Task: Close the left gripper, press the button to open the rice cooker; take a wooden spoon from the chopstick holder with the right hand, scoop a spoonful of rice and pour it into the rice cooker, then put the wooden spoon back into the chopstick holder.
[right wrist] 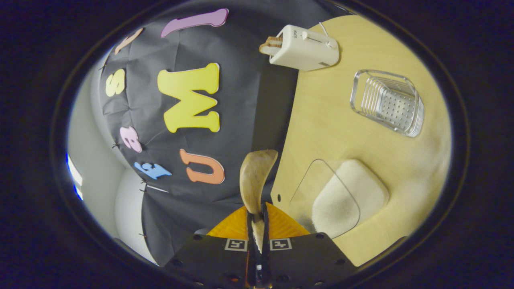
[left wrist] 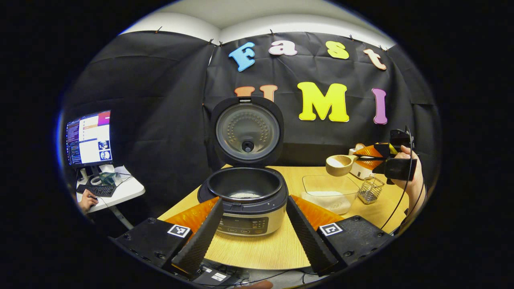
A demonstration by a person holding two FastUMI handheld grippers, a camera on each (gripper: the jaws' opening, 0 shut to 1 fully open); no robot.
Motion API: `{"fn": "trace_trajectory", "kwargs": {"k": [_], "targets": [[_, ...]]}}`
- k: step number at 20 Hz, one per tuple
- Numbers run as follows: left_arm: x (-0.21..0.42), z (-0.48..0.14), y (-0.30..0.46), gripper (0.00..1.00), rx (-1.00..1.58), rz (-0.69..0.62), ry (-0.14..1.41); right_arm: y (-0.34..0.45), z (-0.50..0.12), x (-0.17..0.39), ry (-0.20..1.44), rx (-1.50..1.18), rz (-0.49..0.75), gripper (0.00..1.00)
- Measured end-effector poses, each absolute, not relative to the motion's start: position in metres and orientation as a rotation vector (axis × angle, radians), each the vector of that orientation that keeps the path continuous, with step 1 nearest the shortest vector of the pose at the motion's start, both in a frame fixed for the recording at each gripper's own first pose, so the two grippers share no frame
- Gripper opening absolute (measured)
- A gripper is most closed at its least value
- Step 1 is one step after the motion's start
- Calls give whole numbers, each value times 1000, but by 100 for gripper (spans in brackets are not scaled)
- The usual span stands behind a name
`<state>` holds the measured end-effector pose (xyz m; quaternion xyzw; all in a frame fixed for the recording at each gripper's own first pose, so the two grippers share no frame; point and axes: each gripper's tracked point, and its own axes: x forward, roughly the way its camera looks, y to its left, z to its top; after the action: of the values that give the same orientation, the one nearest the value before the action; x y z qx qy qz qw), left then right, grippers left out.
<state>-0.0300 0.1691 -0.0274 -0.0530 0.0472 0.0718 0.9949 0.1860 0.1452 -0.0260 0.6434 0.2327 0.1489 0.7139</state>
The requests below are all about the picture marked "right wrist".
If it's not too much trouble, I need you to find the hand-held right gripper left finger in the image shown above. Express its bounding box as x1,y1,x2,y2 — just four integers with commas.
165,205,258,289

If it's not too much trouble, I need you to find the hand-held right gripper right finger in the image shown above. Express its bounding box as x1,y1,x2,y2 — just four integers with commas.
259,202,358,289

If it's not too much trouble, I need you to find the wooden spoon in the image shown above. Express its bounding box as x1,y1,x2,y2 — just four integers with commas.
240,150,278,253

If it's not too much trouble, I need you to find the clear chopstick holder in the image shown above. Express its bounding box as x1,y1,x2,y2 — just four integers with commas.
350,69,425,138

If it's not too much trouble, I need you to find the white toaster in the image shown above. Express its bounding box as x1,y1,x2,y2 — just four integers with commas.
269,25,340,71

